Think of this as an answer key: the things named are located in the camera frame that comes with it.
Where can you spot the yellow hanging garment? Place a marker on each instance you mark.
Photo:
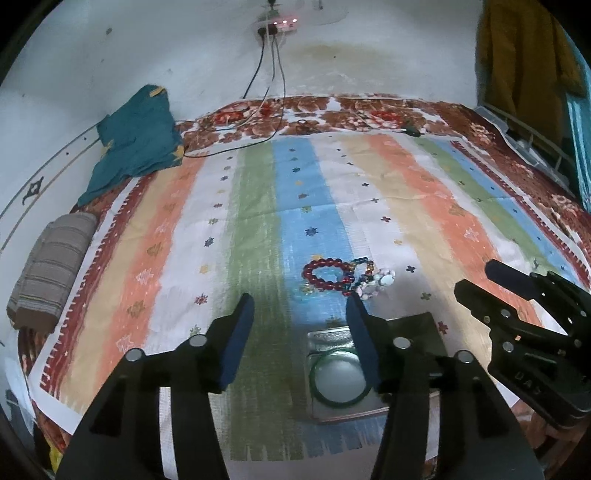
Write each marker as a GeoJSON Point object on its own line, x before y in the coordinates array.
{"type": "Point", "coordinates": [517, 60]}

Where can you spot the rolled grey striped cloth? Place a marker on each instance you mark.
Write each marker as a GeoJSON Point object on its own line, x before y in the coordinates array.
{"type": "Point", "coordinates": [51, 267]}

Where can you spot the white power strip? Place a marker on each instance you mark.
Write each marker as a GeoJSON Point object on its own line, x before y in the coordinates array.
{"type": "Point", "coordinates": [281, 25]}

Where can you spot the small black device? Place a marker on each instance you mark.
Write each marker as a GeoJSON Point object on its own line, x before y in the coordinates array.
{"type": "Point", "coordinates": [411, 131]}

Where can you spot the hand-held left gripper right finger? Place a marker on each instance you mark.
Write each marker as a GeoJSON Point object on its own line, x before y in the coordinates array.
{"type": "Point", "coordinates": [364, 341]}

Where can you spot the striped woven mat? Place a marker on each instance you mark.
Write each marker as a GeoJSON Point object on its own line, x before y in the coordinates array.
{"type": "Point", "coordinates": [295, 207]}

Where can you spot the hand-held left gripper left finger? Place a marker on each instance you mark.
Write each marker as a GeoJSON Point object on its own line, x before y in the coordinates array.
{"type": "Point", "coordinates": [238, 341]}

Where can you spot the teal cloth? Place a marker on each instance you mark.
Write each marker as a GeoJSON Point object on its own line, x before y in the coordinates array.
{"type": "Point", "coordinates": [134, 138]}

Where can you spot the teal curtain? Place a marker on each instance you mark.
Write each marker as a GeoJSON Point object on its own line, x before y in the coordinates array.
{"type": "Point", "coordinates": [579, 138]}

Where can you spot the green bangle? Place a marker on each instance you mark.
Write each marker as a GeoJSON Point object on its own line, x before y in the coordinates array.
{"type": "Point", "coordinates": [314, 379]}

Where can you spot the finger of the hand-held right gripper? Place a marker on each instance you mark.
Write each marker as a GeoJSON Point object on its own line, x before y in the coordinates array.
{"type": "Point", "coordinates": [508, 277]}
{"type": "Point", "coordinates": [480, 302]}

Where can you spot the metal tin box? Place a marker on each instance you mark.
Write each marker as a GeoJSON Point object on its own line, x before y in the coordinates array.
{"type": "Point", "coordinates": [318, 339]}

